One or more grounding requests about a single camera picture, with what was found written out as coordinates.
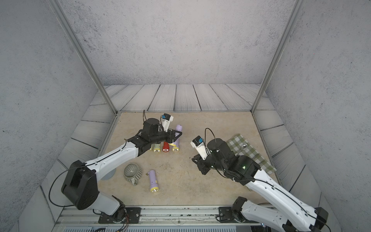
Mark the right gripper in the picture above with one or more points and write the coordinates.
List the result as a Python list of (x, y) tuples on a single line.
[(200, 164)]

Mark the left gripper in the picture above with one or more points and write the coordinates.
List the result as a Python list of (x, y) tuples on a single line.
[(170, 134)]

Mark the purple flashlight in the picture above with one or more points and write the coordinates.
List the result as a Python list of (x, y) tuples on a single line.
[(175, 144), (153, 181)]

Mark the red flashlight all red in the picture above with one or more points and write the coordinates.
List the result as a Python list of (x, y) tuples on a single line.
[(165, 147)]

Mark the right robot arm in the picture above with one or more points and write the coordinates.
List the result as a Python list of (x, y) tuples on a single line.
[(288, 213)]

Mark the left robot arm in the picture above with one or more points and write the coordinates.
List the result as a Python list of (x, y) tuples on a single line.
[(80, 186)]

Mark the green checkered cloth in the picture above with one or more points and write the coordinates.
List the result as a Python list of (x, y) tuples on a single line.
[(235, 144)]

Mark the light blue mug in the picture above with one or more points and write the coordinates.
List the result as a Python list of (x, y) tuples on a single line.
[(109, 175)]

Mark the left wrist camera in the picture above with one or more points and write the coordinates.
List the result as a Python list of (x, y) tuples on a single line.
[(165, 120)]

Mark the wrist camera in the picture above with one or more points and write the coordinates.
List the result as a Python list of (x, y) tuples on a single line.
[(165, 120), (199, 144)]

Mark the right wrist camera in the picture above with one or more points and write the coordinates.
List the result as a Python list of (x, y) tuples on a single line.
[(199, 144)]

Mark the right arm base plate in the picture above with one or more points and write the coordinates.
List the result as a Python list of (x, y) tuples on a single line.
[(227, 215)]

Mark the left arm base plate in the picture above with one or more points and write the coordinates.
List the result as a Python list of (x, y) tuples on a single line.
[(130, 215)]

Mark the aluminium mounting rail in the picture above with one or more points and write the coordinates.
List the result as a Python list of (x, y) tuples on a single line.
[(166, 219)]

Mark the left aluminium frame post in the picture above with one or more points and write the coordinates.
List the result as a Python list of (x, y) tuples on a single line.
[(63, 21)]

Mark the aluminium frame post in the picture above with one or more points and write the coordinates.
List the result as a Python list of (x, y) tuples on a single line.
[(63, 21), (298, 6)]

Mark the right aluminium frame post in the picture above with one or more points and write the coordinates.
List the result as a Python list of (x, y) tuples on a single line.
[(298, 6)]

